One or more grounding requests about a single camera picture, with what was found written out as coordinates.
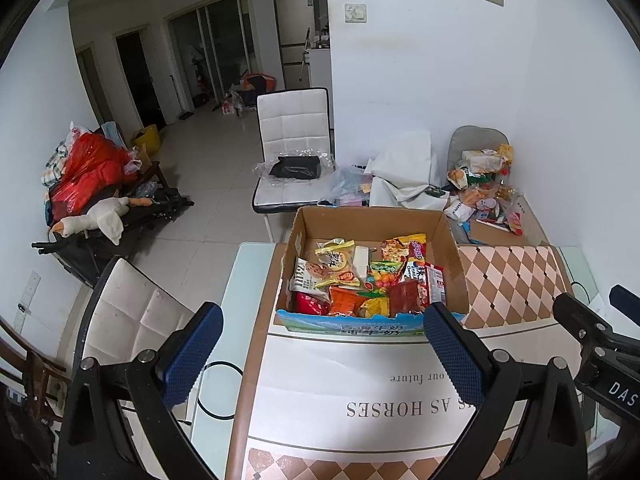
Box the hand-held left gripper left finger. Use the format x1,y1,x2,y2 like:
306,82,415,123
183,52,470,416
59,301,224,480

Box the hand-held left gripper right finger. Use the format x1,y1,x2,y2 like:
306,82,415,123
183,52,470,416
422,301,587,480

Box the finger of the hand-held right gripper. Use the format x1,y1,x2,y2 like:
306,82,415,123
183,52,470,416
609,285,640,313
552,292,608,356

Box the dark red snack packet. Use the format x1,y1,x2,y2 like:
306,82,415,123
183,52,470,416
389,280,431,317

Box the yellow snack packet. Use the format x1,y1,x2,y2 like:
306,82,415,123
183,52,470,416
357,296,391,318

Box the colourful candy bag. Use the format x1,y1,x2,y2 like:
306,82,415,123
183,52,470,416
367,260,403,291

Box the cardboard box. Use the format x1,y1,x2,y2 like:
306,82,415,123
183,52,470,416
275,205,469,337

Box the orange snack packet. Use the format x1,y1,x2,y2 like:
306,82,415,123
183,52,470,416
327,286,371,317

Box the large yellow red chips bag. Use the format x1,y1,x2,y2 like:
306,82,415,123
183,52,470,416
381,234,428,281

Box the small red snack packet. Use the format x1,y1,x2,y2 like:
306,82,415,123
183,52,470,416
295,291,331,316

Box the white snack packet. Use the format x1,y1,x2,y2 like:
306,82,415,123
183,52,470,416
350,245,373,286

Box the white padded chair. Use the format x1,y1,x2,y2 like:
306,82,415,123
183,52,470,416
251,87,337,241
80,256,211,376

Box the checkered tablecloth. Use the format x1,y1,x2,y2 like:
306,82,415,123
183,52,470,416
225,240,576,480

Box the flat brown cardboard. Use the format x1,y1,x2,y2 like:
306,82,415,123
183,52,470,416
467,195,551,247

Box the black folded cart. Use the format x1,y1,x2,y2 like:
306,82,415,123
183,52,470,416
31,187,195,286

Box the dark wooden chair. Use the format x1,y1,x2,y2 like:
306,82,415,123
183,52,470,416
0,320,71,466

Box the pile of snack packets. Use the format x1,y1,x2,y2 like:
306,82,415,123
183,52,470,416
442,144,526,236

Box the white goose plush toy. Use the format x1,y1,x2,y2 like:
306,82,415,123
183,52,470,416
50,196,151,246

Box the clear plastic bag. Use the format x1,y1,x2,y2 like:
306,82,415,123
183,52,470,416
320,165,376,207

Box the grey chair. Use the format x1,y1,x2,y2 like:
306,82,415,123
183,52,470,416
446,126,511,171

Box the yellow bin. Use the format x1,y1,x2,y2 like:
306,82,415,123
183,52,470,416
131,125,163,156

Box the plaid cloth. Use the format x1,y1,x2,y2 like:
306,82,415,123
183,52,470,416
42,140,68,186

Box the white pink shopping bag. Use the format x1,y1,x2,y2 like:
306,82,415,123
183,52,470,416
220,91,246,117

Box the orange black bag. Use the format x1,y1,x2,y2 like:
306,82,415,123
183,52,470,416
240,74,278,95

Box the glass sliding door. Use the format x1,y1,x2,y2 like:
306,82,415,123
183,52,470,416
167,0,263,111

